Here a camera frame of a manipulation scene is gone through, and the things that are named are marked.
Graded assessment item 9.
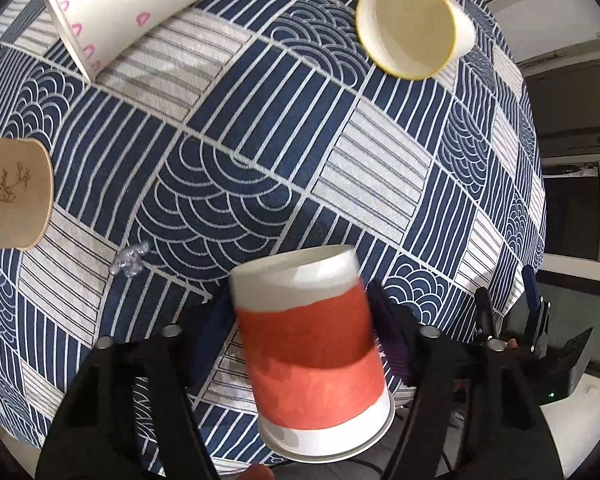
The white orange paper cup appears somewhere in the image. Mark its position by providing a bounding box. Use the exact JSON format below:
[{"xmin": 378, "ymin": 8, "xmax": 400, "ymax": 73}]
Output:
[{"xmin": 230, "ymin": 245, "xmax": 396, "ymax": 464}]

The brown kraft paper cup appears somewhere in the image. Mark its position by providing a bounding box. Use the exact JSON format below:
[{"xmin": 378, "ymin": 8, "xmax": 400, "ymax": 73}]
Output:
[{"xmin": 0, "ymin": 137, "xmax": 54, "ymax": 250}]

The white yellow-rim paper cup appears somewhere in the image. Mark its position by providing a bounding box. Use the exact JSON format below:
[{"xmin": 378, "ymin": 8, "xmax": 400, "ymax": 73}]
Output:
[{"xmin": 355, "ymin": 0, "xmax": 477, "ymax": 80}]

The small clear plastic scrap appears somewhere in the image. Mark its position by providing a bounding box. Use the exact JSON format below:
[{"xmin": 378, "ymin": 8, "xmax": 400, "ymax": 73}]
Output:
[{"xmin": 109, "ymin": 242, "xmax": 150, "ymax": 278}]

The blue white patterned tablecloth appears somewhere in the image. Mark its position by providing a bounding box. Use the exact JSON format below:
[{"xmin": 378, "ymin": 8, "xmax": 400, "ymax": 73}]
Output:
[{"xmin": 0, "ymin": 0, "xmax": 546, "ymax": 448}]

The operator hand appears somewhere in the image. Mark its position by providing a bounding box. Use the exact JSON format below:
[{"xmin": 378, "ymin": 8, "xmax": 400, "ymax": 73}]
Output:
[{"xmin": 237, "ymin": 464, "xmax": 275, "ymax": 480}]

